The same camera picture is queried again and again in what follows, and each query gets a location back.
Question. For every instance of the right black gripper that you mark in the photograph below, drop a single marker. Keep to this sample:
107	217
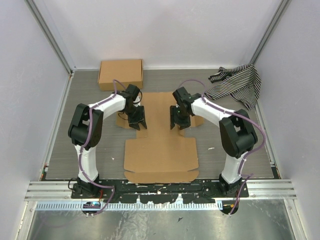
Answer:
175	119

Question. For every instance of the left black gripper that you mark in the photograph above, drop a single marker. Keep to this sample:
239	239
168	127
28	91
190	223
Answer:
134	122

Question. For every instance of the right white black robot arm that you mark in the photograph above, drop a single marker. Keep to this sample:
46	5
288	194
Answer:
237	133

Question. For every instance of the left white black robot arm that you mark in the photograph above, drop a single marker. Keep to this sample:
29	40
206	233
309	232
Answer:
85	131

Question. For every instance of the folded brown cardboard box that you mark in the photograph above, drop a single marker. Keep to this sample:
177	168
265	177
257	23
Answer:
126	71

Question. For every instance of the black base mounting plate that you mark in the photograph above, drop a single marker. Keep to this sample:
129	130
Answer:
198	191

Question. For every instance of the striped black white cloth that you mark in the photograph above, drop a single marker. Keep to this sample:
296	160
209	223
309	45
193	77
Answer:
242	83

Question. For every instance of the aluminium front rail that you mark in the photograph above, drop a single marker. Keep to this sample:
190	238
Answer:
252	189

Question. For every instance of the white slotted cable duct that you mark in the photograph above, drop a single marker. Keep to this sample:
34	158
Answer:
96	206

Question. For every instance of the right aluminium corner post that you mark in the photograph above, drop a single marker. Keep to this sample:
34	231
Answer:
276	18

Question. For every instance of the aluminium corner post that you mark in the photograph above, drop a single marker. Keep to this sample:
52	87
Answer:
276	18
31	4

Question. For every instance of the left aluminium corner post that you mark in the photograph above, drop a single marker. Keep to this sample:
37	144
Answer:
31	4

